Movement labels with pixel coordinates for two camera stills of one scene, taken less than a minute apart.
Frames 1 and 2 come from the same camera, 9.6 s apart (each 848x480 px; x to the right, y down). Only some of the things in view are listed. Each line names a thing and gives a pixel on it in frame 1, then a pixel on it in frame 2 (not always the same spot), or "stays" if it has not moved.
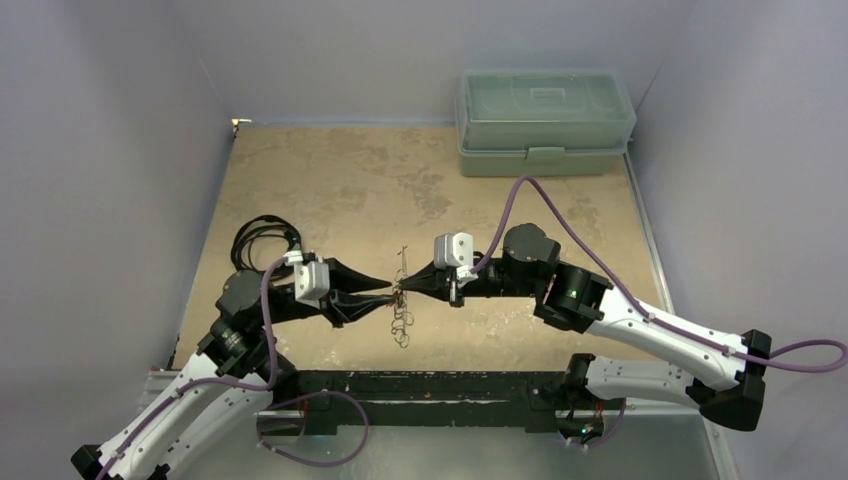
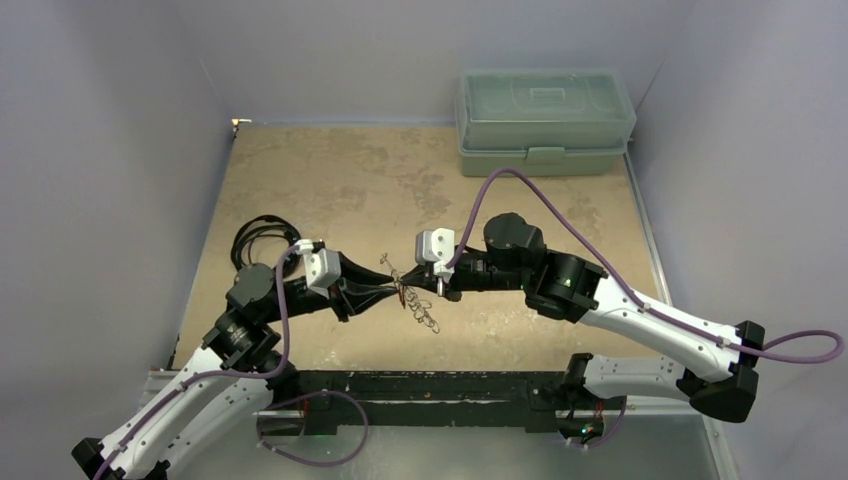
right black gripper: x=454 y=285 stays
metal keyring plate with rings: x=403 y=318 → x=420 y=307
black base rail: x=336 y=399 stays
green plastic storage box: x=534 y=121 stays
